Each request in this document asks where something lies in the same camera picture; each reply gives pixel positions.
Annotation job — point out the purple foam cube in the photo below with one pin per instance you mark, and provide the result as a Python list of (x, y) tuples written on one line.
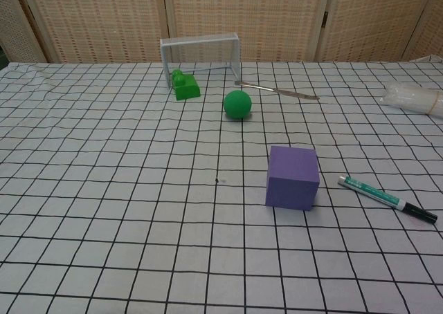
[(292, 182)]

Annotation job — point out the green white marker black cap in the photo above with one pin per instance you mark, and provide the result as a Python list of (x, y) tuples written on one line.
[(373, 193)]

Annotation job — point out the green ball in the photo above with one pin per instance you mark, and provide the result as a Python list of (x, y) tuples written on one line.
[(237, 105)]

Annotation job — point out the green toy brick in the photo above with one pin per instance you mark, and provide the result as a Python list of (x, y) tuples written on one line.
[(187, 90)]

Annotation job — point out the silver metal knife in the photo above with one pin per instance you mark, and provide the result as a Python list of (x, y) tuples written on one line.
[(277, 90)]

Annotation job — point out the white black checkered tablecloth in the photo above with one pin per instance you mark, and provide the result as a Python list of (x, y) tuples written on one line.
[(138, 189)]

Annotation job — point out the white miniature soccer goal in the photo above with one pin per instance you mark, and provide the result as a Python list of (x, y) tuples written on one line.
[(200, 41)]

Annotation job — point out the woven beige folding screen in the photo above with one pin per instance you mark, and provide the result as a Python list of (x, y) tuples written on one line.
[(104, 16)]

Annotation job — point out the clear plastic bag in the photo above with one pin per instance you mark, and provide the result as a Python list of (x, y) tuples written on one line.
[(408, 99)]

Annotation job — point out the yellow rubber band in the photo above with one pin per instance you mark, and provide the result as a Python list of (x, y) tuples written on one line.
[(435, 103)]

